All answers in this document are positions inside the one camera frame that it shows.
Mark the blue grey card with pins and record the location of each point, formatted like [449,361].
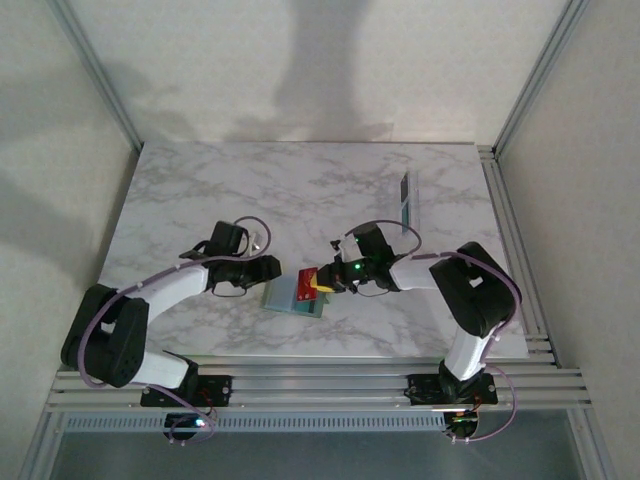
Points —
[403,187]

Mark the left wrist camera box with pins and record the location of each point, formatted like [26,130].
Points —
[225,235]

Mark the aluminium frame leg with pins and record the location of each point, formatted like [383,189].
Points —
[592,445]
[42,445]

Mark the green card holder wallet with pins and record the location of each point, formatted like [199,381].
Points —
[282,297]

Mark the aluminium frame post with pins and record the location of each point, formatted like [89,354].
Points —
[539,75]
[100,76]

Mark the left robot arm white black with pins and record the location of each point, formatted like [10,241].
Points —
[170,290]

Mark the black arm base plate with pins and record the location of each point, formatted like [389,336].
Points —
[425,391]
[215,391]

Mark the aluminium side rail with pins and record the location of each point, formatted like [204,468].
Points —
[502,200]

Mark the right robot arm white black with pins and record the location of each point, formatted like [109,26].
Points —
[475,295]

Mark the red block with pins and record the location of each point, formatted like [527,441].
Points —
[306,285]

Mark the black round base connector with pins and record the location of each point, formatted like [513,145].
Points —
[460,425]
[182,425]

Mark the aluminium frame rails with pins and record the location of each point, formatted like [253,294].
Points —
[320,391]

